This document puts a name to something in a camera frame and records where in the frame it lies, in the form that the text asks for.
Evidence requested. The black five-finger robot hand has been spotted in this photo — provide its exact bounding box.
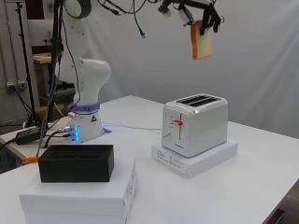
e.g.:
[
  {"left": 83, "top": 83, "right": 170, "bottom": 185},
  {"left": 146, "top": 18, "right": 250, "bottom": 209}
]
[{"left": 157, "top": 0, "right": 225, "bottom": 35}]

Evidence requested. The slice of toast bread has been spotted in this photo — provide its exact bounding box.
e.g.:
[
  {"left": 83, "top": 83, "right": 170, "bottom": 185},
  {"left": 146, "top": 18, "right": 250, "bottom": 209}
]
[{"left": 190, "top": 20, "right": 216, "bottom": 61}]

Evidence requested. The steel toaster with red lever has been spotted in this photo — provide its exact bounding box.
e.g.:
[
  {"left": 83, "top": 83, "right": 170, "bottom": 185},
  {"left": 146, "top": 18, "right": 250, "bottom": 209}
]
[{"left": 161, "top": 92, "right": 229, "bottom": 159}]

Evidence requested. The white flat box stand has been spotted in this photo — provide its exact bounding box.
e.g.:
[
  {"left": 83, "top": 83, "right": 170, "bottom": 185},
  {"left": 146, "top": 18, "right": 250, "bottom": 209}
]
[{"left": 150, "top": 139, "right": 239, "bottom": 180}]

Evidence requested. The black stand pole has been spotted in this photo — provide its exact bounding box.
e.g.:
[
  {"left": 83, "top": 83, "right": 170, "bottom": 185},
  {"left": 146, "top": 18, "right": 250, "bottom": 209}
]
[{"left": 46, "top": 0, "right": 65, "bottom": 124}]

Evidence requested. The wooden table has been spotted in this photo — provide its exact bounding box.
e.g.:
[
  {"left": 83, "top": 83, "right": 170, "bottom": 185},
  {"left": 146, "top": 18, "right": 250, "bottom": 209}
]
[{"left": 32, "top": 51, "right": 54, "bottom": 65}]

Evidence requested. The black tripod stand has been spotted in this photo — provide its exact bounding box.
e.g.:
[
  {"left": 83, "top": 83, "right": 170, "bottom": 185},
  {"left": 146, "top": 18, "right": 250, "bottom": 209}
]
[{"left": 13, "top": 0, "right": 43, "bottom": 127}]

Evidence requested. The black block with slots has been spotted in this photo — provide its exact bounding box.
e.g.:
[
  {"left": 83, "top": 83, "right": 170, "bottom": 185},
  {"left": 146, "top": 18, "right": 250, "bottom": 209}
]
[{"left": 37, "top": 144, "right": 115, "bottom": 184}]

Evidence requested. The black power adapter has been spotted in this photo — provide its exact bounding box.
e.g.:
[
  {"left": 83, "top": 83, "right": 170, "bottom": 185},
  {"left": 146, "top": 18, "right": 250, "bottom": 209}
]
[{"left": 14, "top": 125, "right": 45, "bottom": 146}]

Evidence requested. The large white flat box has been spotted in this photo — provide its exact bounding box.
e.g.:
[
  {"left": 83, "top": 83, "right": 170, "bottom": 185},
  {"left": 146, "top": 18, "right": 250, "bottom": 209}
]
[
  {"left": 22, "top": 174, "right": 138, "bottom": 224},
  {"left": 19, "top": 158, "right": 138, "bottom": 217}
]

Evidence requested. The orange clamp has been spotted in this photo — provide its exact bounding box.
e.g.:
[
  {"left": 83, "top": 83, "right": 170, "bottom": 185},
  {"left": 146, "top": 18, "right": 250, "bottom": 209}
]
[{"left": 21, "top": 156, "right": 41, "bottom": 165}]

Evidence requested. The black cable with blue plug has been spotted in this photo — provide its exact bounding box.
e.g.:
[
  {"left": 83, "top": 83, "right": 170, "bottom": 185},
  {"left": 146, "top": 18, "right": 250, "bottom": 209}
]
[{"left": 132, "top": 0, "right": 148, "bottom": 39}]

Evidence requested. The white cable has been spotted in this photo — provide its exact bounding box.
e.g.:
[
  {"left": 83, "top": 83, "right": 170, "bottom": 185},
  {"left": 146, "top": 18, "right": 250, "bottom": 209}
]
[{"left": 102, "top": 122, "right": 164, "bottom": 133}]

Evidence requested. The wall power outlet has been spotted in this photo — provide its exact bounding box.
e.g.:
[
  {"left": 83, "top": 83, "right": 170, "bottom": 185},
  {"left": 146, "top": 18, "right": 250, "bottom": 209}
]
[{"left": 5, "top": 79, "right": 28, "bottom": 91}]

